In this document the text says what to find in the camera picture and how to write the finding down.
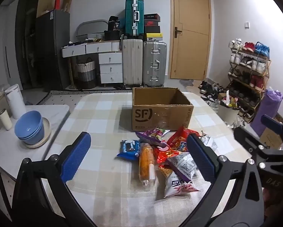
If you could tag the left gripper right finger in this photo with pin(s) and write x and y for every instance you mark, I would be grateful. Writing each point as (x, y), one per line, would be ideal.
(245, 205)

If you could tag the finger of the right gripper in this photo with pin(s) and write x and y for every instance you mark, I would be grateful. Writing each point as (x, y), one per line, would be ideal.
(275, 126)

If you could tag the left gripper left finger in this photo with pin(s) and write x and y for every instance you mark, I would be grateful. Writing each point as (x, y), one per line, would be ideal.
(41, 196)

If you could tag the white red snack bag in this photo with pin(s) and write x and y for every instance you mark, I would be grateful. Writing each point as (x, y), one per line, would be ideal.
(174, 185)

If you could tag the silver purple snack bag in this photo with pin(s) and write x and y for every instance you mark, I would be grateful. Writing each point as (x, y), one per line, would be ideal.
(183, 164)

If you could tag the red cone chips bag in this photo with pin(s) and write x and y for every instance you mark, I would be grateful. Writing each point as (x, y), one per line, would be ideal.
(178, 140)

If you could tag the red Oreo cookie pack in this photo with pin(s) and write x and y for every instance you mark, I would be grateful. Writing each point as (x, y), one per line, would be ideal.
(161, 154)

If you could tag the orange wafer snack tube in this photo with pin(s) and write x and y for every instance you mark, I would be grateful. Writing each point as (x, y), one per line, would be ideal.
(147, 174)

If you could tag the blue Oreo cookie pack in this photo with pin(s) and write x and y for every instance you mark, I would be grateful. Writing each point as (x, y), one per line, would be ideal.
(129, 150)

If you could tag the purple candy bag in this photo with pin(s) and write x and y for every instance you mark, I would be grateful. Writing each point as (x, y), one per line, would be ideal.
(153, 137)

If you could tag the purple gift bag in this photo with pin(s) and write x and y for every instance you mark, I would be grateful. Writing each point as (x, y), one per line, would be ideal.
(268, 106)

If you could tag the white trash bin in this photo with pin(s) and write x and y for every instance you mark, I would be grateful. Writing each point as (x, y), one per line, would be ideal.
(227, 114)

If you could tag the checkered tablecloth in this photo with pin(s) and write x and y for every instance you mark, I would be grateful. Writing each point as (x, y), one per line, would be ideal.
(107, 185)

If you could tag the shoe rack with shoes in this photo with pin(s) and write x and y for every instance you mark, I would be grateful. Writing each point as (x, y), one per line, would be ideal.
(248, 75)

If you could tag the beige plate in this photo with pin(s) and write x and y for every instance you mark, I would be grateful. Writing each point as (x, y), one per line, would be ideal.
(40, 137)

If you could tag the stacked blue bowls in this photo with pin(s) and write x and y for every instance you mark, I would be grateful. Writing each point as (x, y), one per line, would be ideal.
(28, 124)

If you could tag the small white cup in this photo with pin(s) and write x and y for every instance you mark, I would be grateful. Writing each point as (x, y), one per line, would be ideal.
(5, 119)

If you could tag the white kettle jug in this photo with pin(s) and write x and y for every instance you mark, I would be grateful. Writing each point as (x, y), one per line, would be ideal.
(15, 101)

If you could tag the patterned floor rug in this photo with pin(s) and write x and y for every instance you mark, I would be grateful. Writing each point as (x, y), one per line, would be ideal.
(73, 97)

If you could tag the SF cardboard box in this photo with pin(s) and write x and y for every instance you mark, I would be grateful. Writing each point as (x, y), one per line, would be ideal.
(165, 108)

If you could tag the woven laundry basket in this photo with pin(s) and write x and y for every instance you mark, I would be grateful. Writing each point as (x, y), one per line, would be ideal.
(86, 74)

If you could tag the wooden door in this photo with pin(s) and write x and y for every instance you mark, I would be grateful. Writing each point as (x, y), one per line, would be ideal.
(190, 39)

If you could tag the silver aluminium suitcase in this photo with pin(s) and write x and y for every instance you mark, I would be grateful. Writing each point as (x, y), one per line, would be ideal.
(154, 63)

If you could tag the white drawer desk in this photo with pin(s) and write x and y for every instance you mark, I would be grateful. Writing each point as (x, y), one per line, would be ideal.
(109, 58)

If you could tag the stacked shoe boxes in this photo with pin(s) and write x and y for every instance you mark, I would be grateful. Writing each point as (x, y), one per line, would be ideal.
(152, 28)

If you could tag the beige suitcase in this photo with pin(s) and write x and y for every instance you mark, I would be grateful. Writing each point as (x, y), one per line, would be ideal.
(132, 55)

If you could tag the black refrigerator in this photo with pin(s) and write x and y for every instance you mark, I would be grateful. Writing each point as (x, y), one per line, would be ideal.
(52, 34)

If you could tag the grey oval mirror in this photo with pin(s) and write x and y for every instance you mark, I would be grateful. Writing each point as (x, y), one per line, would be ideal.
(91, 27)

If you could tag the teal suitcase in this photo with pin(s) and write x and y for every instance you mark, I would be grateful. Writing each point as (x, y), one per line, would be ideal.
(134, 18)

